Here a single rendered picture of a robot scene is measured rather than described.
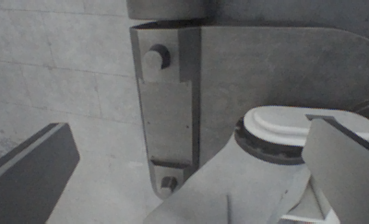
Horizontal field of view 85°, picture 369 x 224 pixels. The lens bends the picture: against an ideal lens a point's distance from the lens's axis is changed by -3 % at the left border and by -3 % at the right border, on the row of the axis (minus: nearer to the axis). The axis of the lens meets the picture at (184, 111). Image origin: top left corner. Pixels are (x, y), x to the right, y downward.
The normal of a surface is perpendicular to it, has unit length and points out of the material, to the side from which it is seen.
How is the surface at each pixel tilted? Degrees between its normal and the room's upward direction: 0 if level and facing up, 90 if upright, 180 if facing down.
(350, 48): 0
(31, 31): 0
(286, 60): 0
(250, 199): 90
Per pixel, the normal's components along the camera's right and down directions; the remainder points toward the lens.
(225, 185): -0.03, -0.88
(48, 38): -0.21, 0.47
